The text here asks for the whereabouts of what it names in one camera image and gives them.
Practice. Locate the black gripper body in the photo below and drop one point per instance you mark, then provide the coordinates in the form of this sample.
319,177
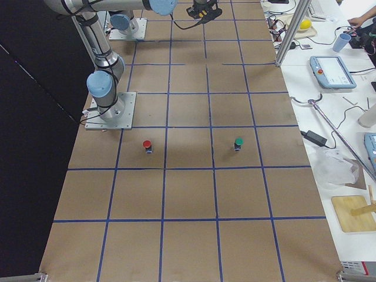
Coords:
203,4

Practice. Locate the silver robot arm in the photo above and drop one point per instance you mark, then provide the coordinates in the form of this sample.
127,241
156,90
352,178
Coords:
109,66
124,21

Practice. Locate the green push button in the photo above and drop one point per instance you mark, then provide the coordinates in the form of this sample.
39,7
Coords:
238,144

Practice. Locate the red push button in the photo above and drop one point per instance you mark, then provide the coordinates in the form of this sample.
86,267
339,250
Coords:
147,145

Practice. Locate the yellow lemon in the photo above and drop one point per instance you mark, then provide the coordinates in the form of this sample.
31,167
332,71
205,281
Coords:
305,25

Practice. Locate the blue teach pendant tablet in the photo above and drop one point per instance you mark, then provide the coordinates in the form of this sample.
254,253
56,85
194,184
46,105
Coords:
331,72

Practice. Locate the light blue plastic cup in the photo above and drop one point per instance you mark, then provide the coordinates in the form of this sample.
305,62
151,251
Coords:
341,42

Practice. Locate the metal cane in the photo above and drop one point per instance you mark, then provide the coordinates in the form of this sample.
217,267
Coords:
314,103

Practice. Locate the black power adapter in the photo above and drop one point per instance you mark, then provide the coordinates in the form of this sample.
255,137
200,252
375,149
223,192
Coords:
314,138

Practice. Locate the clear plastic bag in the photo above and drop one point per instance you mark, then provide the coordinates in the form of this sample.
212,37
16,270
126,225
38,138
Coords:
331,167

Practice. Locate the wooden cutting board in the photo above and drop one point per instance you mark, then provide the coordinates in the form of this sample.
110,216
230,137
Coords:
354,214

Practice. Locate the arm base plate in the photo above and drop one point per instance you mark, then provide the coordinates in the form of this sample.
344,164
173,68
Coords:
119,116
115,35

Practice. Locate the aluminium frame post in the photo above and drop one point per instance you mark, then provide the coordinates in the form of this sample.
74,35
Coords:
292,29

